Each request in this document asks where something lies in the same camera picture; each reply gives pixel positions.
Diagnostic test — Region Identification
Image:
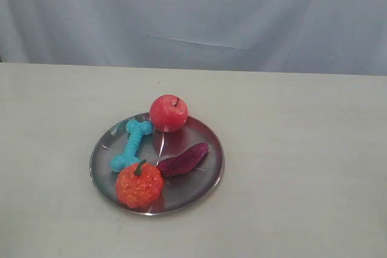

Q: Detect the purple sweet potato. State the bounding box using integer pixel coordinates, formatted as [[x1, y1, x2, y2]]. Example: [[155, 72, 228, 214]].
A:
[[157, 143, 209, 177]]

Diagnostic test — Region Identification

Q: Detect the turquoise toy bone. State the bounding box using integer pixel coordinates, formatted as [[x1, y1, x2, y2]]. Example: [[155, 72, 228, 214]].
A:
[[110, 119, 153, 173]]

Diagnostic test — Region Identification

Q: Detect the red apple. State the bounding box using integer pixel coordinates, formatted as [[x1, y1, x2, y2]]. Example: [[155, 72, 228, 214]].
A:
[[149, 94, 188, 133]]

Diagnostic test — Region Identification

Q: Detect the light blue backdrop cloth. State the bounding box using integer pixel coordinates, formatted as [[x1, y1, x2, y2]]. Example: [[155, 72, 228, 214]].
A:
[[1, 0, 386, 76]]

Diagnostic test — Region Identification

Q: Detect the round stainless steel plate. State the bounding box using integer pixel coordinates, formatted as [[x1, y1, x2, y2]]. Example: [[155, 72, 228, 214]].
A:
[[89, 117, 225, 216]]

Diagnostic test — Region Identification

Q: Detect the orange toy pumpkin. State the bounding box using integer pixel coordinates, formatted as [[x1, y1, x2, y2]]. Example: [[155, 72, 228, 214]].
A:
[[115, 160, 164, 209]]

